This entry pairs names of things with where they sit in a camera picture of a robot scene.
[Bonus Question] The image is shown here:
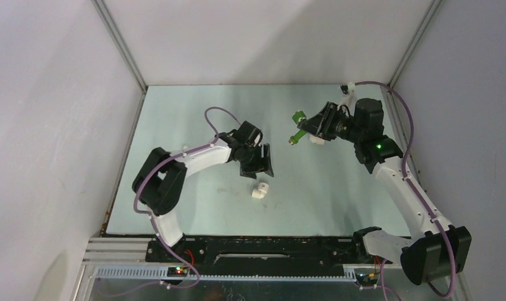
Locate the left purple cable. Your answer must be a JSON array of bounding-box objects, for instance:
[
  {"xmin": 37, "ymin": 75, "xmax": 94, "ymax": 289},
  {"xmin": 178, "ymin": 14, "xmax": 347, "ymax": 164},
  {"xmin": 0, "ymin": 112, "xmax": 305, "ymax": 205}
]
[{"xmin": 95, "ymin": 107, "xmax": 245, "ymax": 298}]

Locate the green plastic faucet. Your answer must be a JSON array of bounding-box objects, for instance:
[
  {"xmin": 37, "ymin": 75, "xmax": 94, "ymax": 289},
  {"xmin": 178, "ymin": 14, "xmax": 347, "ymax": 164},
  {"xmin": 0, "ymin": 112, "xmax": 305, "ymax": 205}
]
[{"xmin": 288, "ymin": 110, "xmax": 308, "ymax": 145}]

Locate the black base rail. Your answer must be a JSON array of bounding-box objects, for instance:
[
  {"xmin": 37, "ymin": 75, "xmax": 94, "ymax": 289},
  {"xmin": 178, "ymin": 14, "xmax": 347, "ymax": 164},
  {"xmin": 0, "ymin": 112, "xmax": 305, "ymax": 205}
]
[{"xmin": 145, "ymin": 235, "xmax": 382, "ymax": 276}]

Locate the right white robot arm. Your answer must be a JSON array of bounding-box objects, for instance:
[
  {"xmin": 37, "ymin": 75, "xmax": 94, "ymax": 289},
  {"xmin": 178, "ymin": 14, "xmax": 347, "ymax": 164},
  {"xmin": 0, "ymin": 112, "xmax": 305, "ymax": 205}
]
[{"xmin": 292, "ymin": 98, "xmax": 472, "ymax": 285}]

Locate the white elbow fitting far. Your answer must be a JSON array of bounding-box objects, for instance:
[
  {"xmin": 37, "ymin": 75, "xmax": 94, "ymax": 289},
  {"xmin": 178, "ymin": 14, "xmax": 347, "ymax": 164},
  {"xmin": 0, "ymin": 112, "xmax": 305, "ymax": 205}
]
[{"xmin": 309, "ymin": 135, "xmax": 325, "ymax": 145}]

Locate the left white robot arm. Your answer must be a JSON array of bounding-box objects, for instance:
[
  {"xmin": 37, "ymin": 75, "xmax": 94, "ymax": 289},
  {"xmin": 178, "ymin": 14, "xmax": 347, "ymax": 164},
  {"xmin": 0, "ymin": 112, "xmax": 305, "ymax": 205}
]
[{"xmin": 132, "ymin": 121, "xmax": 274, "ymax": 261}]

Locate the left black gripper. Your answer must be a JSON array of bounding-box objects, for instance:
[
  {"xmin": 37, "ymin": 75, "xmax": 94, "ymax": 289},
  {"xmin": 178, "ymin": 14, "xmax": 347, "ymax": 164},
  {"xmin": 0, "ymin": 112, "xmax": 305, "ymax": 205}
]
[{"xmin": 240, "ymin": 143, "xmax": 273, "ymax": 179}]

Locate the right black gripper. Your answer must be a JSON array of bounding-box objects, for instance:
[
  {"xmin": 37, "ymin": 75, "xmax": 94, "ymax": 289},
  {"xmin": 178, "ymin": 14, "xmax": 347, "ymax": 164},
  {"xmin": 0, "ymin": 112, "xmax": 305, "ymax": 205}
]
[{"xmin": 298, "ymin": 102, "xmax": 364, "ymax": 144}]

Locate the grey cable duct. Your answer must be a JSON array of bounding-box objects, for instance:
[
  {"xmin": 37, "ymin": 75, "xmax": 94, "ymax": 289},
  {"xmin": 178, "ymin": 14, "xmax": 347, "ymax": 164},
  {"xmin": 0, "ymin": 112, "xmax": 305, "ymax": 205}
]
[{"xmin": 95, "ymin": 265, "xmax": 356, "ymax": 282}]

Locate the white elbow fitting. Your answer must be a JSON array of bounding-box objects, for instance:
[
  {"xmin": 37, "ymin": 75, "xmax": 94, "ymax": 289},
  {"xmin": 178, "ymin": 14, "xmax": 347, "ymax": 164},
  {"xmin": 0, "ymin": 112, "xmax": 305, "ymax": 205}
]
[{"xmin": 251, "ymin": 182, "xmax": 269, "ymax": 199}]

